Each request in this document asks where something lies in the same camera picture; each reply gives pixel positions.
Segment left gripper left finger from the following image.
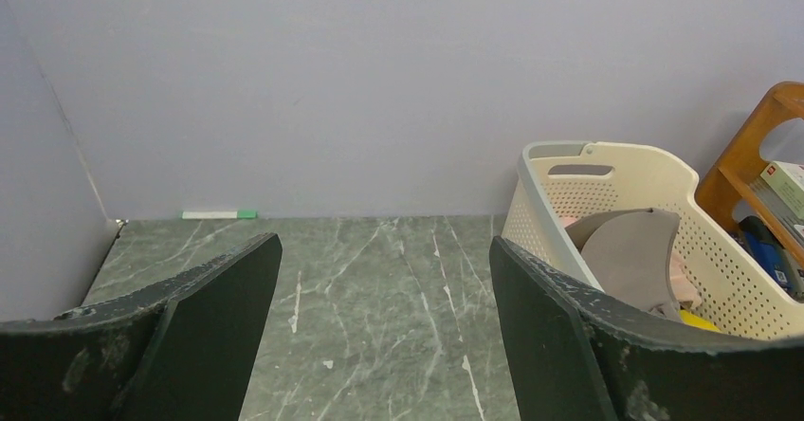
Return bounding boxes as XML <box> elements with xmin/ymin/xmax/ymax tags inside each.
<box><xmin>1</xmin><ymin>233</ymin><xmax>283</xmax><ymax>420</ymax></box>

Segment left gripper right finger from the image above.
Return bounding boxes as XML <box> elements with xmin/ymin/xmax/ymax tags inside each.
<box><xmin>489</xmin><ymin>236</ymin><xmax>803</xmax><ymax>420</ymax></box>

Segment cream plastic laundry basket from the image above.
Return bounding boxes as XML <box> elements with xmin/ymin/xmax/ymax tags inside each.
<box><xmin>502</xmin><ymin>141</ymin><xmax>803</xmax><ymax>339</ymax></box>

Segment grey brown cloth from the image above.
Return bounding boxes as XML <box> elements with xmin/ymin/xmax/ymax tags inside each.
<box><xmin>565</xmin><ymin>208</ymin><xmax>685</xmax><ymax>324</ymax></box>

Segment yellow toy in basket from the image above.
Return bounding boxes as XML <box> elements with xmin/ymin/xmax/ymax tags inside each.
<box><xmin>679</xmin><ymin>309</ymin><xmax>721</xmax><ymax>333</ymax></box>

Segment pink cloth in basket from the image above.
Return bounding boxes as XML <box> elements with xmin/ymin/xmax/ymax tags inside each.
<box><xmin>558</xmin><ymin>216</ymin><xmax>704</xmax><ymax>311</ymax></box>

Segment green white marker pen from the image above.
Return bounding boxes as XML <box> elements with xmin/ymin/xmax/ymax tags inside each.
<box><xmin>180</xmin><ymin>210</ymin><xmax>258</xmax><ymax>220</ymax></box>

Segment blue tool on rack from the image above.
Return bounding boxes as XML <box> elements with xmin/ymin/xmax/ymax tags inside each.
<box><xmin>739</xmin><ymin>216</ymin><xmax>803</xmax><ymax>302</ymax></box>

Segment orange wooden rack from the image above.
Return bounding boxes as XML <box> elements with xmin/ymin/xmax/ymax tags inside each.
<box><xmin>695</xmin><ymin>82</ymin><xmax>803</xmax><ymax>264</ymax></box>

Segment boxes on rack shelf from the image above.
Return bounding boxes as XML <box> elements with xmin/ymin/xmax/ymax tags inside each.
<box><xmin>758</xmin><ymin>160</ymin><xmax>803</xmax><ymax>246</ymax></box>

